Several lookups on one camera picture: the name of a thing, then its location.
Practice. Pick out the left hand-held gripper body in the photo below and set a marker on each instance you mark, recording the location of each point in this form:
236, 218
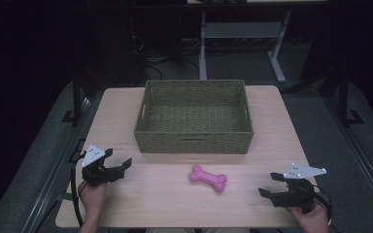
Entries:
95, 174

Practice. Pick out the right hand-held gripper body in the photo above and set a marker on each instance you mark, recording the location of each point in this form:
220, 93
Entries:
299, 194

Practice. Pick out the pink bone-shaped rubber toy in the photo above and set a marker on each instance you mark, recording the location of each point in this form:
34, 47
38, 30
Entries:
208, 178

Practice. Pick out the green woven basket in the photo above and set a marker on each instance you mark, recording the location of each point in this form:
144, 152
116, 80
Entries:
193, 121

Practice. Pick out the person's left hand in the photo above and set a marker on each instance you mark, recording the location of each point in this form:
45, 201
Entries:
92, 195

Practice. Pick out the person's right hand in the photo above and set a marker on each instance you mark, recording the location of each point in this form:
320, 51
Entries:
314, 221

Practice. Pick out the black metal stand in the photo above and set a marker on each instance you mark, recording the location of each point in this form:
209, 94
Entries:
76, 100
344, 97

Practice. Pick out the aluminium floor rail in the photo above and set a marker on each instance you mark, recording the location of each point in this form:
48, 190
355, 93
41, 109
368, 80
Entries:
49, 188
360, 156

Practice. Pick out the grey metal desk frame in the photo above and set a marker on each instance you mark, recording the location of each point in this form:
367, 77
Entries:
241, 30

